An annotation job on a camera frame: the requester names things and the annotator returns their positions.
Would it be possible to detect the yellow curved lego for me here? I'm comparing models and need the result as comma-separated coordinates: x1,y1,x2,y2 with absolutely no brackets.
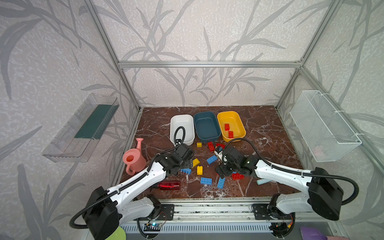
193,158,200,168

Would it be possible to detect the yellow lego brick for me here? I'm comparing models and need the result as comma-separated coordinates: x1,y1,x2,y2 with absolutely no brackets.
197,166,203,176

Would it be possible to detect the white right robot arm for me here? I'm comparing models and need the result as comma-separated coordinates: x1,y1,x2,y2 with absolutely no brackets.
215,141,360,221

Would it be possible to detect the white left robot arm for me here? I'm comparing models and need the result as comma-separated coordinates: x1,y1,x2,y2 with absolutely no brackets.
69,144,194,240

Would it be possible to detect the blue lego brick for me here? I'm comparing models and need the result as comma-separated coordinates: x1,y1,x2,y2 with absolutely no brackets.
181,169,192,175
200,178,213,185
207,156,218,165
217,178,226,189

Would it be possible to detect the yellow plastic bin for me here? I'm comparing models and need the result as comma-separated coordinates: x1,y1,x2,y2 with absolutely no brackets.
217,111,247,142

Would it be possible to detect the white plastic bin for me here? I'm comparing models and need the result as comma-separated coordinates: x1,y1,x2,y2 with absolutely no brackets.
169,114,196,147

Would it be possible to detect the dark teal plastic bin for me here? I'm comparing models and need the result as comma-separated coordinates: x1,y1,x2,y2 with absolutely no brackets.
194,112,222,143

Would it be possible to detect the pink watering can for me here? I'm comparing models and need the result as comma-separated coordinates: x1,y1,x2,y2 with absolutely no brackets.
123,138,147,176

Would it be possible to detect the green scraper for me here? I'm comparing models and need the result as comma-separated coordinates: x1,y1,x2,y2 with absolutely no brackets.
106,227,127,240

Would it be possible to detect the purple object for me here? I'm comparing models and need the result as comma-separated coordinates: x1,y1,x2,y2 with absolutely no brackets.
300,227,328,240

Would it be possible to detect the white wire basket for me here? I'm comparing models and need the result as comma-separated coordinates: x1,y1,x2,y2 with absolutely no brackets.
290,90,362,163

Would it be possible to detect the clear wall shelf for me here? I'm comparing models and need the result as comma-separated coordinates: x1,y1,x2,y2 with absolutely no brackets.
42,94,120,163

